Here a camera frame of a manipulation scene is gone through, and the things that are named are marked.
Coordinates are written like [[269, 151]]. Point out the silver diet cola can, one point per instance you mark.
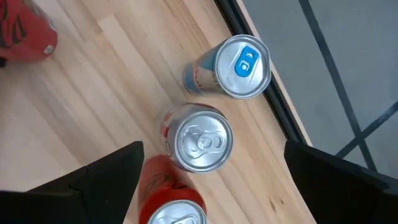
[[202, 143]]

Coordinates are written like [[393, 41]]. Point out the blue silver energy drink can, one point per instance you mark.
[[242, 67]]

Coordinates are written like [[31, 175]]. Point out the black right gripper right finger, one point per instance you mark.
[[342, 193]]

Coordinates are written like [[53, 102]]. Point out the black metal table frame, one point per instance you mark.
[[281, 118]]

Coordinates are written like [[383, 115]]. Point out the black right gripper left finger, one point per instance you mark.
[[77, 199]]

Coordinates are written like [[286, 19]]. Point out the red cola can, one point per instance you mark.
[[25, 34], [164, 193]]

